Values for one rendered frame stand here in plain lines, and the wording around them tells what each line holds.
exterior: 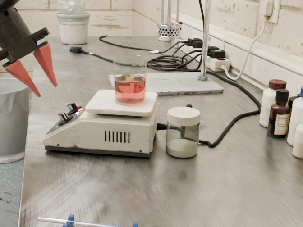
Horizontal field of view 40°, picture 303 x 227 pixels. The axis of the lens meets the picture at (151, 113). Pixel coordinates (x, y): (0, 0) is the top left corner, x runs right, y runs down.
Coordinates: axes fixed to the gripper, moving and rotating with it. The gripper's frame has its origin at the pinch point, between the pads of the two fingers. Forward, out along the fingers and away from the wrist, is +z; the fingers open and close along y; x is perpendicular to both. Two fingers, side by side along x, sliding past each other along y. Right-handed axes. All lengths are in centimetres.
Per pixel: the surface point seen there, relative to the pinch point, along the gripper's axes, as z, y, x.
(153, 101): 11.7, 14.3, -6.6
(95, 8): -15, 104, 218
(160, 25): 3.1, 40.1, 24.6
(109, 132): 11.7, 4.0, -7.1
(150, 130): 14.8, 9.5, -10.6
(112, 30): 5, 108, 220
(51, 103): 6.0, 4.1, 26.2
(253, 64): 26, 60, 21
